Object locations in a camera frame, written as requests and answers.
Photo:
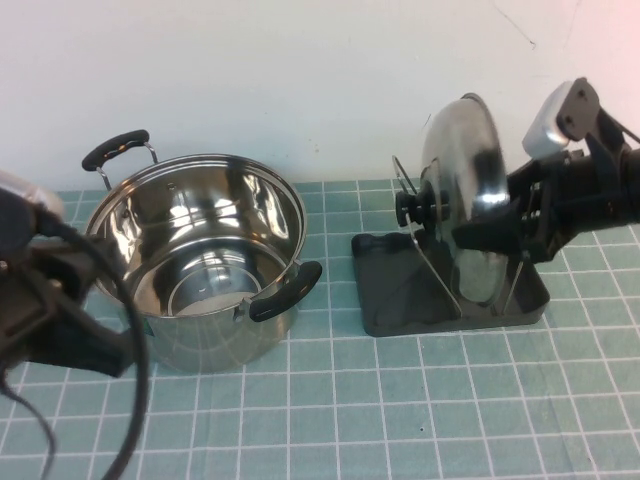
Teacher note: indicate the teal grid tablecloth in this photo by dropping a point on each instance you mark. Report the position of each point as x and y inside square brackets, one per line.
[320, 410]

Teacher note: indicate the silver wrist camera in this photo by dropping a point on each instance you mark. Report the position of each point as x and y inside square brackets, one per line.
[547, 125]
[35, 197]

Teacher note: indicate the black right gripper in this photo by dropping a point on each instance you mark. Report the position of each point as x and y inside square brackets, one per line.
[580, 195]

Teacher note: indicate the steel pot lid black knob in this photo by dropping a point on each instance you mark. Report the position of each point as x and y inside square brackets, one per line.
[450, 165]

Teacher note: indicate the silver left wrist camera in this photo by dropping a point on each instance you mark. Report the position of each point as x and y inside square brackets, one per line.
[35, 197]

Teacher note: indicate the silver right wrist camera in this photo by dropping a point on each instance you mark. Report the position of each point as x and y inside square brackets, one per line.
[547, 125]

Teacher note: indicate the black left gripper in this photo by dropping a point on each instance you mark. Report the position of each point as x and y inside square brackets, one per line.
[27, 300]

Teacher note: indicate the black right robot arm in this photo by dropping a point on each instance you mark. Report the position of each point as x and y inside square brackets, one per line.
[632, 190]

